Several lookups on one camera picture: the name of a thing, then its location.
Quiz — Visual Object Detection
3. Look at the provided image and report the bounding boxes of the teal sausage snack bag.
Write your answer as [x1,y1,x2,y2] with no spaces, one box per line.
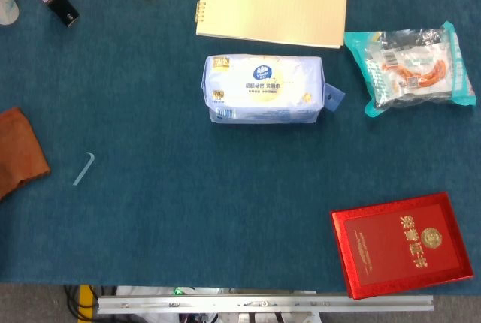
[343,20,477,118]

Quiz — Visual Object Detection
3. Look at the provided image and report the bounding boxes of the blue tissue pack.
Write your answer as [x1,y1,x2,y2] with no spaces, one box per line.
[201,53,346,125]

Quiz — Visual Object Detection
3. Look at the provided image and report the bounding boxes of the black floor cables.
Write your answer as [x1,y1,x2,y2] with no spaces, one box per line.
[63,285,99,323]

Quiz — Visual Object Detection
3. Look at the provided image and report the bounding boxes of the cream spiral notebook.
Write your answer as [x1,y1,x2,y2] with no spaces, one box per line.
[195,0,351,50]

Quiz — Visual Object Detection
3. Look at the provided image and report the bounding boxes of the brown cloth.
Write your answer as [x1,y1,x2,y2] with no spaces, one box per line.
[0,106,51,201]

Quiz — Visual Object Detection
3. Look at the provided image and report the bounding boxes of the aluminium frame rail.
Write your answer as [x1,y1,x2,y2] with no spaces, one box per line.
[96,294,435,315]

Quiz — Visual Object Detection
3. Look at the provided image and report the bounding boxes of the red certificate book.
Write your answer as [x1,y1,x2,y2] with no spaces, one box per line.
[329,191,475,300]

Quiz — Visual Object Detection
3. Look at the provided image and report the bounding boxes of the black purple carton box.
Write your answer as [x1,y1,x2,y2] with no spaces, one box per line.
[26,0,80,29]

